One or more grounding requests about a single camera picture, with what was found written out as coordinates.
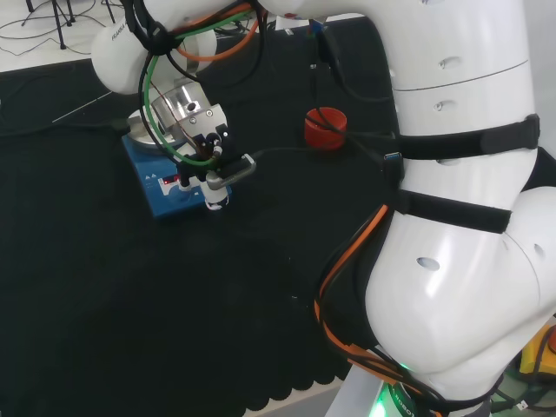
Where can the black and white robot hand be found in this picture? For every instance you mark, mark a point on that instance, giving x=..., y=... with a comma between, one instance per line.
x=216, y=202

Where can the black tripod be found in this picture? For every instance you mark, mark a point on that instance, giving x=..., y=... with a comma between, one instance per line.
x=58, y=17

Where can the black bench cloth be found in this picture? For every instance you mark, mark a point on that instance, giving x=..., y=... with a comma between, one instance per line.
x=130, y=304

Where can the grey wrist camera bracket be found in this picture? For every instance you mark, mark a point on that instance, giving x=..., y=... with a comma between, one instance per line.
x=239, y=171

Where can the heater with blue base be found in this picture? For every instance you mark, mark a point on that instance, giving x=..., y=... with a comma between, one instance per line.
x=160, y=204

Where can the thin glass rod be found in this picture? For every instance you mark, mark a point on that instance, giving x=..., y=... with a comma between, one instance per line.
x=80, y=108

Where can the red plastic cup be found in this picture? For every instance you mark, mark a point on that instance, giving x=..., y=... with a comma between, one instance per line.
x=321, y=138

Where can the yellow stop button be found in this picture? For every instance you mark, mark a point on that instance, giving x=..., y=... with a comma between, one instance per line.
x=532, y=356

